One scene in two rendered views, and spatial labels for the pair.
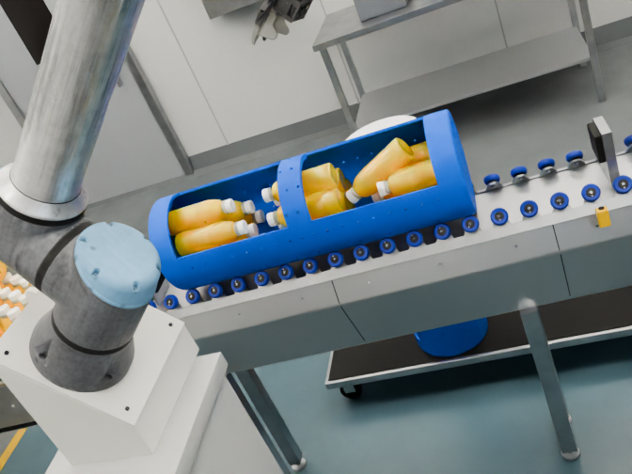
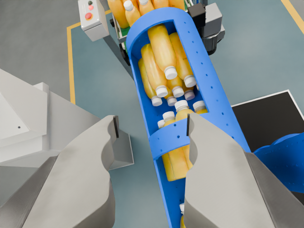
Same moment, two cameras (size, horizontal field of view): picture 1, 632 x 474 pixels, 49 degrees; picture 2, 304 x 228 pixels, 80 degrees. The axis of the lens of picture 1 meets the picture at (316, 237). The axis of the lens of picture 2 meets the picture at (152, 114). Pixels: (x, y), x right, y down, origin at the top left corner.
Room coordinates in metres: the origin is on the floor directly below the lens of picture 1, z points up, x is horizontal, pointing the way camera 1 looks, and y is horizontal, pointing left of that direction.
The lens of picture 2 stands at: (1.70, -0.12, 1.69)
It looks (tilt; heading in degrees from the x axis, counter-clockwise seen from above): 67 degrees down; 94
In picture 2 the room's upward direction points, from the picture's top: 40 degrees counter-clockwise
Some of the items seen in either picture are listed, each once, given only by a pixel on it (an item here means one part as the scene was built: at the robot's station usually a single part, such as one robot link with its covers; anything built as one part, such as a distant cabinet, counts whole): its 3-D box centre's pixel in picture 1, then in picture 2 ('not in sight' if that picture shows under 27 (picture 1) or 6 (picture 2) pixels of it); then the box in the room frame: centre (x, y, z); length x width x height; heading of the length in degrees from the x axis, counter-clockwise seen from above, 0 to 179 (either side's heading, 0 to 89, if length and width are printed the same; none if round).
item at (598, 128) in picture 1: (603, 152); not in sight; (1.49, -0.75, 1.00); 0.10 x 0.04 x 0.15; 161
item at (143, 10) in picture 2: not in sight; (149, 16); (1.95, 0.63, 1.00); 0.07 x 0.07 x 0.19
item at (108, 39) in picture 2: not in sight; (131, 72); (1.72, 0.80, 0.50); 0.04 x 0.04 x 1.00; 71
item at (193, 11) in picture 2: not in sight; (195, 18); (2.13, 0.48, 0.95); 0.10 x 0.07 x 0.10; 161
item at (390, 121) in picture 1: (380, 136); not in sight; (2.13, -0.33, 1.03); 0.28 x 0.28 x 0.01
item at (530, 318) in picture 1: (550, 386); not in sight; (1.51, -0.46, 0.31); 0.06 x 0.06 x 0.63; 71
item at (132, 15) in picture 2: not in sight; (135, 22); (1.88, 0.65, 1.00); 0.07 x 0.07 x 0.19
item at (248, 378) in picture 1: (266, 409); not in sight; (1.97, 0.42, 0.31); 0.06 x 0.06 x 0.63; 71
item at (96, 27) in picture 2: not in sight; (93, 17); (1.72, 0.80, 1.05); 0.20 x 0.10 x 0.10; 71
